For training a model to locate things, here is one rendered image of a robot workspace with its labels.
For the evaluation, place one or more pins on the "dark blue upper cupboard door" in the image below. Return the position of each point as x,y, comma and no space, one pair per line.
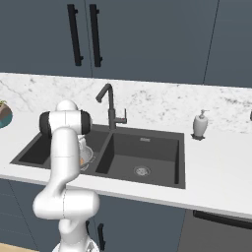
39,36
151,39
231,42

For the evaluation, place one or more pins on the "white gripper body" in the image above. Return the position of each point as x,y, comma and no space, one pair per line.
82,141

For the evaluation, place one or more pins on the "orange fruit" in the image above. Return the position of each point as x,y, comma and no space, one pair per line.
81,161

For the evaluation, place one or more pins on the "dark blue lower drawer stack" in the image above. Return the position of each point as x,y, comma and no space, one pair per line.
10,216

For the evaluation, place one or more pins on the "black double sink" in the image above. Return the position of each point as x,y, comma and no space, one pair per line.
144,154

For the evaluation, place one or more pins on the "white soap dispenser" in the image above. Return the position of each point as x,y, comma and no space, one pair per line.
200,125

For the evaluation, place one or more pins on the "dark grey dishwasher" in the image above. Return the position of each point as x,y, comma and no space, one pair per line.
215,234

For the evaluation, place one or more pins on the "teal and brown plant pot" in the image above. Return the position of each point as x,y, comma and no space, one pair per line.
4,115

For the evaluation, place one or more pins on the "black sink faucet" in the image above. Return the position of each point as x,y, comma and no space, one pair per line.
111,108

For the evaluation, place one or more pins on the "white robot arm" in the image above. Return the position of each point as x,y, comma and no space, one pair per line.
62,157

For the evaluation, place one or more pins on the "white colander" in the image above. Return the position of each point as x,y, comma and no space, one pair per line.
88,155

